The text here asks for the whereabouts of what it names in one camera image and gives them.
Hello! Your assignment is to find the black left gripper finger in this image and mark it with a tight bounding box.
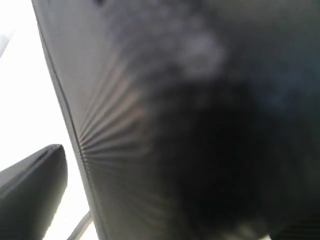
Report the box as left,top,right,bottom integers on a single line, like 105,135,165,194
0,144,68,240

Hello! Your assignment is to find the black plastic carrying case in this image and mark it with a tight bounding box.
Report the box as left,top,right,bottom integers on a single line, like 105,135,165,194
32,0,320,240

